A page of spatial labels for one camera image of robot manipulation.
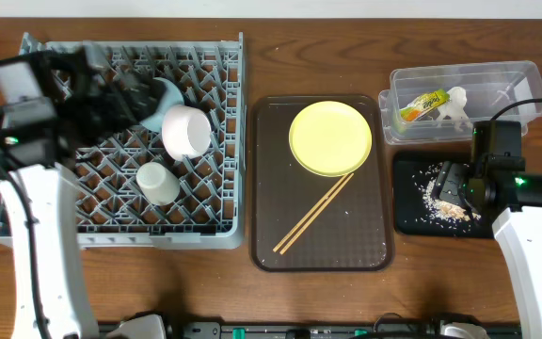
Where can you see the yellow round plate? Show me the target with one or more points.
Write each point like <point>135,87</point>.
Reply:
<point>330,138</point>

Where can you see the light blue saucer plate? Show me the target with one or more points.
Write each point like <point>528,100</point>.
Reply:
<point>172,96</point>

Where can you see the grey plastic dishwasher rack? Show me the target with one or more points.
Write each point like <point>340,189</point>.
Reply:
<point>110,208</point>

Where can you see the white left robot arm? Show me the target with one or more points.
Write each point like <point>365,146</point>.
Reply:
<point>39,191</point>

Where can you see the white plastic cup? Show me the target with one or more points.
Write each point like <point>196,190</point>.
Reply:
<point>157,183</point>

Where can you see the black waste tray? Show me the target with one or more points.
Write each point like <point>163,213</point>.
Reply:
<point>408,202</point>

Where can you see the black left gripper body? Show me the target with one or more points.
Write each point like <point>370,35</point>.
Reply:
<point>100,101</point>

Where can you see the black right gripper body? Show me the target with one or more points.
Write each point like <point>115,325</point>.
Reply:
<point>453,184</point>

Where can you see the dark brown serving tray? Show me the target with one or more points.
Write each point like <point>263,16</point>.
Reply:
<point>353,233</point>

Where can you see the yellow green snack wrapper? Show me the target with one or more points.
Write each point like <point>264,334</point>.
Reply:
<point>424,104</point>

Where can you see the clear plastic waste bin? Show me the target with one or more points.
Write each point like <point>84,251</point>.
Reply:
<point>490,87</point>

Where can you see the white bowl with food scraps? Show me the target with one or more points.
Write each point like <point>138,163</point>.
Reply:
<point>186,132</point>

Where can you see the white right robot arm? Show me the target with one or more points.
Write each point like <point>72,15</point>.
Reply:
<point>519,236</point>

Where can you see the pile of rice scraps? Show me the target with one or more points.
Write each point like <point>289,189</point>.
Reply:
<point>434,210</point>

